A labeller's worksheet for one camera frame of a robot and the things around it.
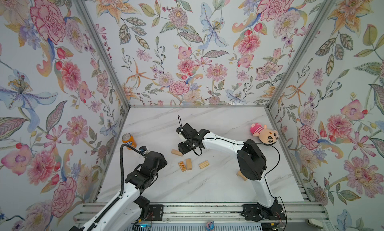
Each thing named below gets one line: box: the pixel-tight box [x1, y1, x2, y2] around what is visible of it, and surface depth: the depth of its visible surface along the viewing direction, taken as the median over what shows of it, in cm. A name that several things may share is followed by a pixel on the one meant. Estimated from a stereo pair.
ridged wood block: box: [198, 160, 210, 169], surface depth 92 cm
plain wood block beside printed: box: [186, 158, 193, 171], surface depth 91 cm
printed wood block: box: [178, 161, 187, 172], surface depth 90 cm
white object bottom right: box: [305, 218, 324, 229], surface depth 71 cm
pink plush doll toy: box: [250, 123, 279, 145], surface depth 100 cm
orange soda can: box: [122, 132, 137, 150], surface depth 92 cm
